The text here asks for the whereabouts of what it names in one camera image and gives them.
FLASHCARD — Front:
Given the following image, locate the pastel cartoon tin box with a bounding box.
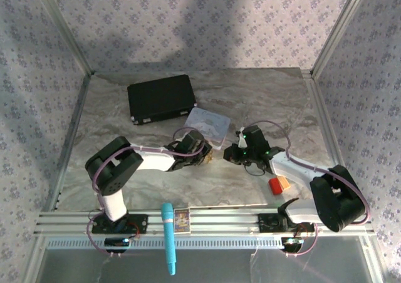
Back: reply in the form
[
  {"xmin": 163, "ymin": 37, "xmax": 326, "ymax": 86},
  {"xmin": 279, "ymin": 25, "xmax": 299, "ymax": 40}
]
[{"xmin": 184, "ymin": 108, "xmax": 231, "ymax": 150}]

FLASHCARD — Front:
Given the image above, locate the red wooden block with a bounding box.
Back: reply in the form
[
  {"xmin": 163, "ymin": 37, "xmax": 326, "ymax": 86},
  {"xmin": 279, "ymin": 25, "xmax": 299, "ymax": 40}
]
[{"xmin": 268, "ymin": 175, "xmax": 291, "ymax": 197}]

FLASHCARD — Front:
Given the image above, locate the black flat case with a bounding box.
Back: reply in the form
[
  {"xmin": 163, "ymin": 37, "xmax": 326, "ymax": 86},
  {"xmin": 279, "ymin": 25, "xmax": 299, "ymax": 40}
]
[{"xmin": 127, "ymin": 75, "xmax": 197, "ymax": 126}]

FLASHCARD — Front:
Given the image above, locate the small colourful card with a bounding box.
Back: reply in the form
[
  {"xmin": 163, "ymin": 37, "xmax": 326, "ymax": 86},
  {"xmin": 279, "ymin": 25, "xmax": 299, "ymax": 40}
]
[{"xmin": 174, "ymin": 208, "xmax": 192, "ymax": 234}]

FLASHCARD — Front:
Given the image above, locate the blue marker pen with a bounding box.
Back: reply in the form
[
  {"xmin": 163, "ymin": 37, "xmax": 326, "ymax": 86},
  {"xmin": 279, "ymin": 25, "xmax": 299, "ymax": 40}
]
[{"xmin": 160, "ymin": 202, "xmax": 177, "ymax": 276}]

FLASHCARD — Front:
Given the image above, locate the right small black circuit board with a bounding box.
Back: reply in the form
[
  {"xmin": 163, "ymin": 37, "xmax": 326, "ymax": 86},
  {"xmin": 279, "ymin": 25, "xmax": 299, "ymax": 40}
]
[{"xmin": 281, "ymin": 237, "xmax": 304, "ymax": 250}]

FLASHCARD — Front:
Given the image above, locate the small black circuit board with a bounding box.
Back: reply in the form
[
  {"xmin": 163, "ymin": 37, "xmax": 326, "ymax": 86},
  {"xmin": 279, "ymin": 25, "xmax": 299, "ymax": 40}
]
[
  {"xmin": 281, "ymin": 237, "xmax": 304, "ymax": 250},
  {"xmin": 104, "ymin": 237, "xmax": 130, "ymax": 250}
]

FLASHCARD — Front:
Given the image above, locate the left small black circuit board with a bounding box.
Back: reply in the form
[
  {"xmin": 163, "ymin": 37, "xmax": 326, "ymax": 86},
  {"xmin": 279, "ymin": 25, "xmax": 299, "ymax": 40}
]
[{"xmin": 104, "ymin": 237, "xmax": 130, "ymax": 250}]

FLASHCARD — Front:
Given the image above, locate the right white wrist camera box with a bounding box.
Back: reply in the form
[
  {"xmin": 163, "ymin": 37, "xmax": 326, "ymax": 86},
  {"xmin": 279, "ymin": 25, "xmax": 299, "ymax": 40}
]
[{"xmin": 236, "ymin": 127, "xmax": 249, "ymax": 150}]

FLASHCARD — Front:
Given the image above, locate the aluminium frame crossbar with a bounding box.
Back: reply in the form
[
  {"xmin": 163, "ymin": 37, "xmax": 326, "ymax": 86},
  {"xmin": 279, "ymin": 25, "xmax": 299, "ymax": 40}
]
[{"xmin": 34, "ymin": 210, "xmax": 375, "ymax": 235}]

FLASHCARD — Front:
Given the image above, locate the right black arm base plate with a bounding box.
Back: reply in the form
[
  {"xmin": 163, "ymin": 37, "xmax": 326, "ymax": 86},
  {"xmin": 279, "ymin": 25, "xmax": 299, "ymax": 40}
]
[{"xmin": 258, "ymin": 213, "xmax": 316, "ymax": 234}]

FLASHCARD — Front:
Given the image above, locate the right aluminium side rail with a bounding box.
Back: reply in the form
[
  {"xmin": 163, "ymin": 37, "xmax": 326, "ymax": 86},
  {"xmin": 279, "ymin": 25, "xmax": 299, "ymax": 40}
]
[{"xmin": 301, "ymin": 69, "xmax": 367, "ymax": 212}]

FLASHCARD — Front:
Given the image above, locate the aluminium side rail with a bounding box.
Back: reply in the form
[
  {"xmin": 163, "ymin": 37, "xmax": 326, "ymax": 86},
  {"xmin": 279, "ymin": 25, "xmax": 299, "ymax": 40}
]
[
  {"xmin": 301, "ymin": 69, "xmax": 367, "ymax": 212},
  {"xmin": 43, "ymin": 73, "xmax": 93, "ymax": 212}
]

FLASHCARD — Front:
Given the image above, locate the grey slotted cable duct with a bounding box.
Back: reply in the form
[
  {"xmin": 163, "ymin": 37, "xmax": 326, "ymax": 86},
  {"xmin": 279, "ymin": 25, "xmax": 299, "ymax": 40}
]
[{"xmin": 46, "ymin": 236, "xmax": 288, "ymax": 250}]

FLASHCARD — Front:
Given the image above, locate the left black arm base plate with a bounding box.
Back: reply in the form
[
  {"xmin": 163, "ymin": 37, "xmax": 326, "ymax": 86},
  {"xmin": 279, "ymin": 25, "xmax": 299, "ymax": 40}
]
[{"xmin": 91, "ymin": 213, "xmax": 148, "ymax": 235}]

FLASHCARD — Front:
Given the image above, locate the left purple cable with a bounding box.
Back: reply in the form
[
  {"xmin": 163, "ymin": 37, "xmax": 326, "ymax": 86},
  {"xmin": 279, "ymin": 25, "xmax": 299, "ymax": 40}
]
[{"xmin": 86, "ymin": 127, "xmax": 189, "ymax": 259}]

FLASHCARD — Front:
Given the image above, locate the purple cable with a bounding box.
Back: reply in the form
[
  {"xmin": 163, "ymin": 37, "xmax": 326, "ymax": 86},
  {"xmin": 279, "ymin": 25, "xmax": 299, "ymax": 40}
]
[
  {"xmin": 86, "ymin": 127, "xmax": 189, "ymax": 259},
  {"xmin": 249, "ymin": 120, "xmax": 372, "ymax": 259}
]

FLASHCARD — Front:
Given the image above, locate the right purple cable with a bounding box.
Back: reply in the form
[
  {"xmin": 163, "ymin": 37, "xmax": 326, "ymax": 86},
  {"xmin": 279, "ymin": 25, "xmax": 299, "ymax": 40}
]
[{"xmin": 249, "ymin": 120, "xmax": 372, "ymax": 259}]

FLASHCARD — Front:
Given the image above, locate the left aluminium side rail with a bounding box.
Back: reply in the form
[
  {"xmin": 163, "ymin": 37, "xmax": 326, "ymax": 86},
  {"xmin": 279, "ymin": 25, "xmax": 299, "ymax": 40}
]
[{"xmin": 43, "ymin": 73, "xmax": 93, "ymax": 212}]

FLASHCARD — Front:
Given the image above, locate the right aluminium frame post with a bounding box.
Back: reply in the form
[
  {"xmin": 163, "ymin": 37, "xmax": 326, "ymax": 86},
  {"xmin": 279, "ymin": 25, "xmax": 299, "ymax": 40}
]
[{"xmin": 310, "ymin": 0, "xmax": 371, "ymax": 80}]

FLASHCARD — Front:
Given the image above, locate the aluminium frame post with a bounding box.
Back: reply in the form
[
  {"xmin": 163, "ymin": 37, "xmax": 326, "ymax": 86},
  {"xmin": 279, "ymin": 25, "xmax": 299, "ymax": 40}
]
[
  {"xmin": 33, "ymin": 0, "xmax": 95, "ymax": 76},
  {"xmin": 310, "ymin": 0, "xmax": 371, "ymax": 80}
]

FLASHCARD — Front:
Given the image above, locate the left aluminium frame post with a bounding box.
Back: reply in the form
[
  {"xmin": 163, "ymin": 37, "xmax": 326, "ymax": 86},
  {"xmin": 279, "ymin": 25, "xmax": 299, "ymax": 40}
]
[{"xmin": 33, "ymin": 0, "xmax": 95, "ymax": 76}]

